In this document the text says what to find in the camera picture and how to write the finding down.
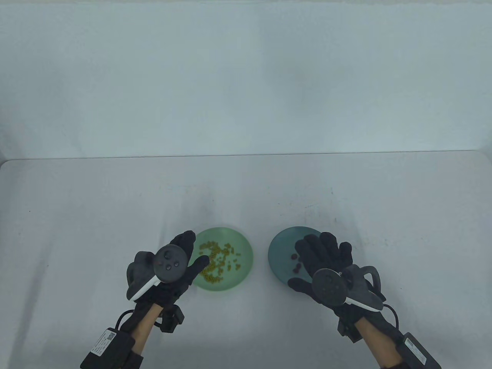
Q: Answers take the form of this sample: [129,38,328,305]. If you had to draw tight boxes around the person's right hand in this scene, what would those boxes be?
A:
[288,232,386,324]

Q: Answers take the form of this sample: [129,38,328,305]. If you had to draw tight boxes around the person's left hand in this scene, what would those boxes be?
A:
[133,231,210,312]

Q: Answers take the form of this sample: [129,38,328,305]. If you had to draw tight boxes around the dark teal plate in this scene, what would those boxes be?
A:
[268,227,322,287]

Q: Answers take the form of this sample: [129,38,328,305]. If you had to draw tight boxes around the light green plate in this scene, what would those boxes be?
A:
[191,227,254,292]

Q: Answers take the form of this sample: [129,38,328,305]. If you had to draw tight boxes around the person's left forearm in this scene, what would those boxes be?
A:
[135,304,162,351]

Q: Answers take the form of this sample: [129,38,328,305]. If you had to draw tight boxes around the black right forearm sensor box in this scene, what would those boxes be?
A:
[396,332,442,369]

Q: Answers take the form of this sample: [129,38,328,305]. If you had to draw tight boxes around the black left forearm sensor box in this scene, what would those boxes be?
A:
[80,327,136,369]

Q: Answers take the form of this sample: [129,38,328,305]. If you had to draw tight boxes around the white left hand controller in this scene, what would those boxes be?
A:
[126,245,189,301]

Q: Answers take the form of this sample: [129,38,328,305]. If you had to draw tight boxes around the pile of green beans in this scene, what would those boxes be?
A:
[199,241,241,281]

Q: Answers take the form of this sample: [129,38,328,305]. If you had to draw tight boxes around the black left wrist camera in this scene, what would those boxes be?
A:
[160,306,185,333]

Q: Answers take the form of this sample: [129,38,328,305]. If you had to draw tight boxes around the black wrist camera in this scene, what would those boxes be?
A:
[160,306,185,333]
[337,315,362,342]

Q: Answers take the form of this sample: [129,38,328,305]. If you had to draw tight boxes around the black left glove cable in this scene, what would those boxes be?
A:
[115,310,134,332]

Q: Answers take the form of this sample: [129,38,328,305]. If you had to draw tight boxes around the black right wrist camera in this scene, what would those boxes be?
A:
[337,315,362,342]

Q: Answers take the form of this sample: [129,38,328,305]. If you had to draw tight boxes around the black left forearm strap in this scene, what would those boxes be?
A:
[115,348,145,369]

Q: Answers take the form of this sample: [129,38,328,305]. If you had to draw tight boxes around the short black looped cable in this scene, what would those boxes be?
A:
[382,304,402,332]

